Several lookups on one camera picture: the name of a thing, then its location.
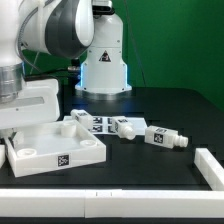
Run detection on white square table top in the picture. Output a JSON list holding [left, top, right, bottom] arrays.
[[0, 120, 106, 177]]

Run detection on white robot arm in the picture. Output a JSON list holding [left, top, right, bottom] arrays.
[[0, 0, 131, 130]]

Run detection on white fence bar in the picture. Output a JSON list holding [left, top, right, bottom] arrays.
[[194, 148, 224, 192], [0, 189, 224, 218], [0, 145, 5, 168]]

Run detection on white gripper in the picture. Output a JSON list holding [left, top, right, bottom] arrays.
[[0, 79, 60, 138]]

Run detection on white paper marker sheet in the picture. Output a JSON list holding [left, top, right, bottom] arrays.
[[63, 115, 148, 137]]

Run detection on white right fence bar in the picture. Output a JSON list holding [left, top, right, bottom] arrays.
[[194, 148, 224, 192]]

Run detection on white left fence bar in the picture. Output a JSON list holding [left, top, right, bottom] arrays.
[[0, 145, 5, 168]]

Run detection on black cables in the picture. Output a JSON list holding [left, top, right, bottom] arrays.
[[25, 66, 82, 82]]

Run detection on white front fence bar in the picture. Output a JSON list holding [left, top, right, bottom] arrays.
[[0, 189, 224, 218]]

